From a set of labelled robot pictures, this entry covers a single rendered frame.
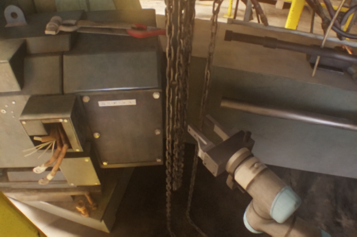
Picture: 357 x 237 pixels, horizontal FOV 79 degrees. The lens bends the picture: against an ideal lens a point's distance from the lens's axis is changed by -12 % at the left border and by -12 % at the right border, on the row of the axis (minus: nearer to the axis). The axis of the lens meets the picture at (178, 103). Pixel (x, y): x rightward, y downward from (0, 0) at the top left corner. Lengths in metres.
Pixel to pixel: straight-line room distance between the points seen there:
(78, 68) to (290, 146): 1.10
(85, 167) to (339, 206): 1.28
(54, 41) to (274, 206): 0.66
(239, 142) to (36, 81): 0.53
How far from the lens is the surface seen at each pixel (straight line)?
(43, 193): 0.98
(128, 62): 0.62
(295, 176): 1.51
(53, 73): 0.66
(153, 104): 0.63
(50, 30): 0.67
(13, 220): 0.40
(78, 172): 0.79
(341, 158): 1.52
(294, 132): 1.29
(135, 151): 0.78
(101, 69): 0.62
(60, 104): 0.62
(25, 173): 0.98
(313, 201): 1.47
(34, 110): 0.63
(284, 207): 0.56
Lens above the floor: 1.15
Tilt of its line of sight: 42 degrees down
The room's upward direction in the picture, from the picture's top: 3 degrees clockwise
